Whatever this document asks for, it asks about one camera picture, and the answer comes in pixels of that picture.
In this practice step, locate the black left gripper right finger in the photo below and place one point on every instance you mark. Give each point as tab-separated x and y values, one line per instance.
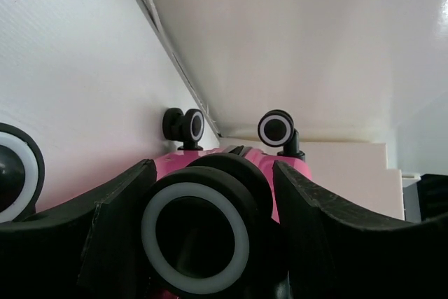
338	249

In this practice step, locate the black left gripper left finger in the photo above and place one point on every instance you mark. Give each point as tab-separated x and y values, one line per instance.
84	248

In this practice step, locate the aluminium side rail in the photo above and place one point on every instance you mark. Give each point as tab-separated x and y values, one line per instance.
150	11

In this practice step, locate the pink hard-shell suitcase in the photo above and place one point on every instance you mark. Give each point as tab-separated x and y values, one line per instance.
208	227

